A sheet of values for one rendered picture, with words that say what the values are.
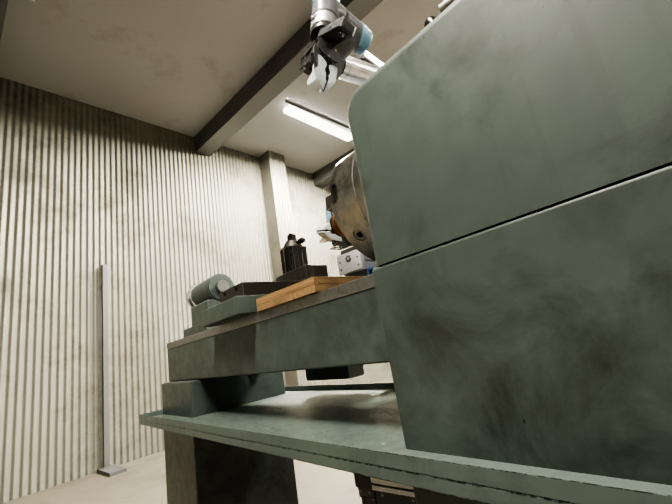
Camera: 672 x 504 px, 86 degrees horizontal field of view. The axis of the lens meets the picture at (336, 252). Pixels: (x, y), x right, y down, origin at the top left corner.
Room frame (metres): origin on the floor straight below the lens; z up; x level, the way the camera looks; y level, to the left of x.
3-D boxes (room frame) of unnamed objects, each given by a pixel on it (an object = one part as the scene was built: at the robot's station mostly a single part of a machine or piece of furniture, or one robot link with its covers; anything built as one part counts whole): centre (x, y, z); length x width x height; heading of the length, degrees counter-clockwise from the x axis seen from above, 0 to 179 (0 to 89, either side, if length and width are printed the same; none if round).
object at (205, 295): (1.81, 0.66, 1.01); 0.30 x 0.20 x 0.29; 43
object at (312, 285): (1.13, 0.04, 0.88); 0.36 x 0.30 x 0.04; 133
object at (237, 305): (1.40, 0.23, 0.89); 0.53 x 0.30 x 0.06; 133
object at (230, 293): (1.35, 0.21, 0.95); 0.43 x 0.18 x 0.04; 133
